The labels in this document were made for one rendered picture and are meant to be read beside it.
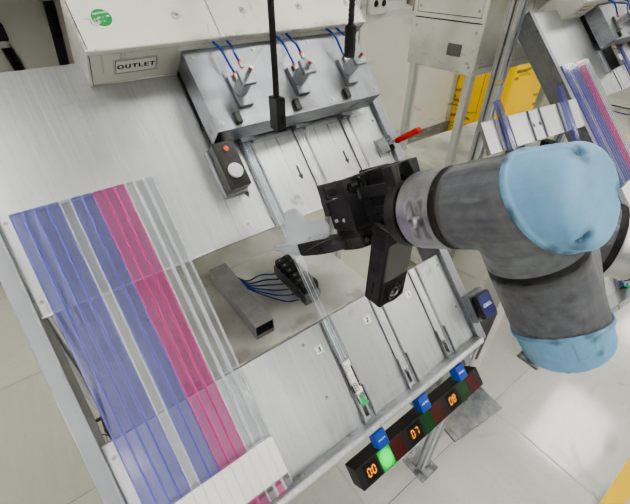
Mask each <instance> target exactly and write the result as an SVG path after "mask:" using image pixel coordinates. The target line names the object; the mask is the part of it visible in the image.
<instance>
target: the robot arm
mask: <svg viewBox="0 0 630 504"><path fill-rule="evenodd" d="M358 176H359V177H358ZM619 187H620V183H619V178H618V174H617V171H616V168H615V166H614V163H613V161H612V159H611V158H610V156H609V155H608V154H607V153H606V152H605V151H604V150H603V149H602V148H601V147H599V146H598V145H596V144H594V143H591V142H586V141H573V142H567V143H563V142H560V143H554V144H548V145H542V146H536V147H533V146H528V147H522V148H518V149H515V150H513V151H512V152H510V153H506V154H501V155H497V156H492V157H487V158H482V159H478V160H473V161H468V162H463V163H459V164H455V165H448V166H443V167H438V168H433V169H428V170H424V171H420V168H419V164H418V160H417V157H413V158H409V159H406V160H402V161H398V162H394V163H390V164H388V163H386V164H382V165H378V166H374V167H371V168H367V169H363V170H360V171H359V173H358V174H356V175H353V176H350V177H347V178H345V179H342V180H338V181H333V182H330V183H326V184H322V185H318V186H317V190H318V193H319V196H320V199H321V204H322V207H323V210H324V213H325V217H327V216H331V219H332V223H333V226H334V229H337V233H338V235H337V234H333V235H330V234H331V227H330V225H329V224H328V223H327V222H326V221H324V220H315V221H309V220H307V219H306V218H305V217H304V216H303V215H302V214H301V213H300V211H299V210H297V209H295V208H291V209H288V210H287V211H286V212H285V214H284V220H285V230H286V243H283V244H279V245H275V246H274V248H275V250H276V251H278V252H281V253H284V254H288V255H294V256H310V255H321V254H327V253H332V252H336V251H340V250H353V249H360V248H364V247H367V246H369V245H371V251H370V259H369V266H368V274H367V282H366V290H365V297H366V298H368V299H369V300H370V301H371V302H373V303H374V304H375V305H376V306H378V307H379V308H380V307H382V306H384V305H385V304H387V303H388V302H389V303H390V302H391V301H394V300H395V299H396V298H397V297H399V296H400V295H401V294H402V293H403V289H404V284H405V280H406V275H407V270H408V265H409V261H410V256H411V251H412V247H413V246H416V247H420V248H434V249H462V250H478V251H479V252H480V254H481V256H482V259H483V261H484V264H485V266H486V269H487V271H488V274H489V276H490V279H491V281H492V283H493V286H494V288H495V290H496V293H497V295H498V297H499V300H500V302H501V305H502V307H503V309H504V312H505V314H506V316H507V319H508V321H509V323H510V331H511V333H512V334H513V336H515V337H516V338H517V340H518V342H519V344H520V346H521V348H522V350H523V352H524V354H525V355H526V356H527V358H528V359H529V360H530V361H532V362H533V363H534V364H536V365H537V366H539V367H541V368H544V369H546V370H549V371H553V372H558V373H562V372H563V373H567V374H570V373H581V372H586V371H590V370H593V369H596V368H598V367H600V366H602V365H603V364H605V363H606V362H608V361H609V360H610V359H611V358H612V357H613V355H614V354H615V352H616V350H617V347H618V336H617V332H616V328H615V325H616V322H617V320H616V317H615V315H614V313H612V312H611V309H610V306H609V303H608V299H607V294H606V289H605V281H604V276H607V277H610V278H614V279H618V280H622V281H626V282H630V205H624V204H620V203H621V202H620V199H619V197H618V190H619ZM333 198H336V199H333ZM314 236H315V237H314ZM311 237H312V238H311Z"/></svg>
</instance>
